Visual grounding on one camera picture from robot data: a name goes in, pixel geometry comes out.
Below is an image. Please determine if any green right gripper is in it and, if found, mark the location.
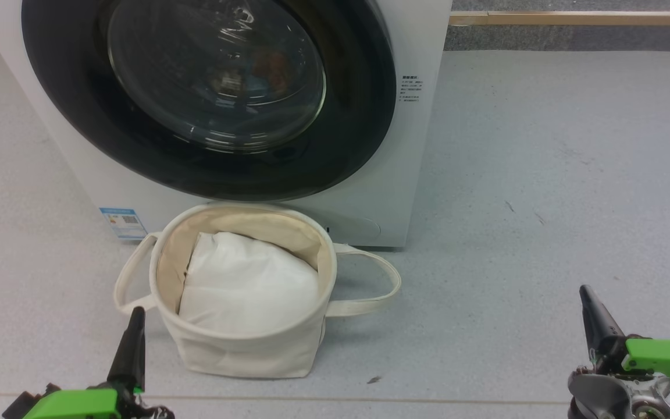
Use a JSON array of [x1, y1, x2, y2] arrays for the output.
[[579, 285, 670, 405]]

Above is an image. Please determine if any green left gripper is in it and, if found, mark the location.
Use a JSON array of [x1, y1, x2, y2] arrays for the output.
[[21, 307, 147, 419]]

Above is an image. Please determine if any glass washing machine door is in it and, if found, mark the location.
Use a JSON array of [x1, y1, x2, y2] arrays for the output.
[[21, 0, 398, 203]]

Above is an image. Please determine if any blue bear print garment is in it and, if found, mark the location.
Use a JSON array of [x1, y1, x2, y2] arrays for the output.
[[251, 49, 290, 82]]

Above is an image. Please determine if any white front-load washing machine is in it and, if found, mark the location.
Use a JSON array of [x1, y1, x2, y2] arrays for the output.
[[0, 0, 453, 250]]

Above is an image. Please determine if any cream canvas laundry basket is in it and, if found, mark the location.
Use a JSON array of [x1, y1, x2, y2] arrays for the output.
[[113, 202, 402, 379]]

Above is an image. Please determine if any blue energy label sticker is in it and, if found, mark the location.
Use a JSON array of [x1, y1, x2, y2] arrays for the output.
[[99, 207, 148, 241]]

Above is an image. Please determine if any white padding bag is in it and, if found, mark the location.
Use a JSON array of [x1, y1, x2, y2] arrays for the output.
[[178, 232, 320, 336]]

